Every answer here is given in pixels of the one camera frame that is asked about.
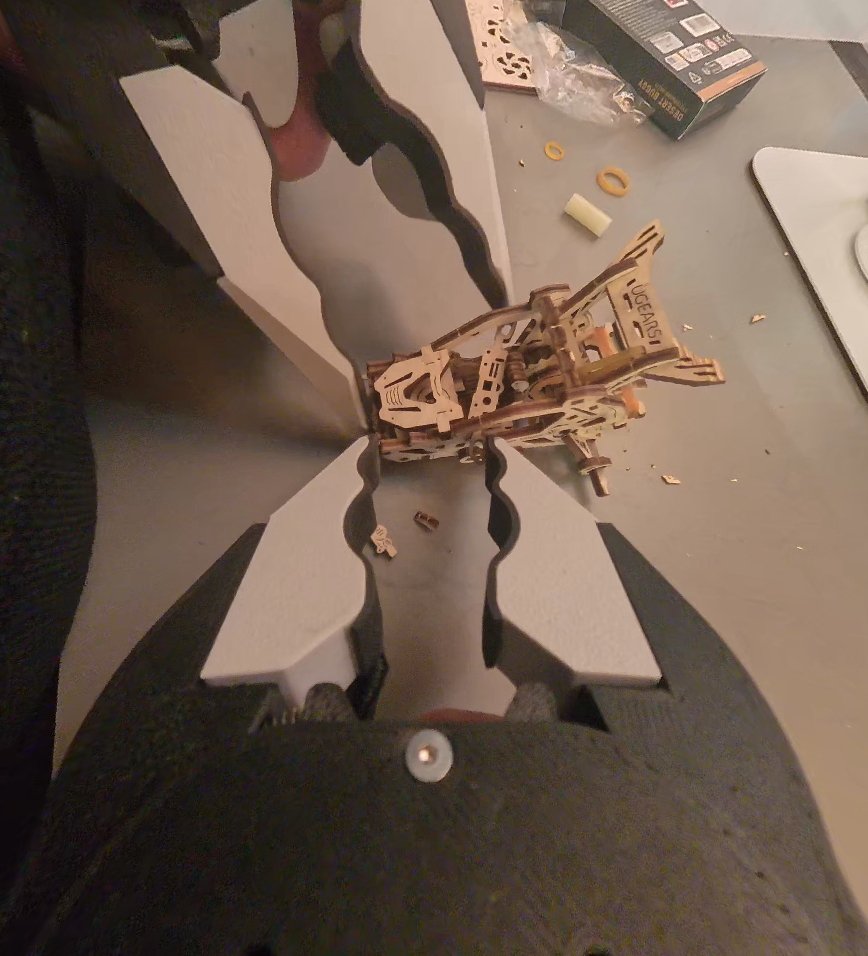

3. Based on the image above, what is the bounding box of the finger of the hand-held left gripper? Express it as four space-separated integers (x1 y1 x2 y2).
358 0 514 311
119 64 372 436

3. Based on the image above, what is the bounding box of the wooden buggy model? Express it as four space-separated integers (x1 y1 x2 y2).
365 220 726 497

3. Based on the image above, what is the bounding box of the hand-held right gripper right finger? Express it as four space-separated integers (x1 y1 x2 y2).
483 437 664 718

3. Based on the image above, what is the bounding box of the pale wax cylinder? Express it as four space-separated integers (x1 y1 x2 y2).
564 193 614 241

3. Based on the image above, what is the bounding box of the person's left hand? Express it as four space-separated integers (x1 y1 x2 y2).
273 0 345 180

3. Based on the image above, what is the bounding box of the wooden parts sheet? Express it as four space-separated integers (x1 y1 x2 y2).
467 0 554 94

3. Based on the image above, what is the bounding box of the black cardboard box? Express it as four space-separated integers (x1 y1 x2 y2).
564 0 768 141

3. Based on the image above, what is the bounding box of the clear plastic bag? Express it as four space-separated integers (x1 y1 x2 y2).
512 21 647 128

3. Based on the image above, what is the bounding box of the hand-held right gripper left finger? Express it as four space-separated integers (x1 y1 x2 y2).
200 435 390 719

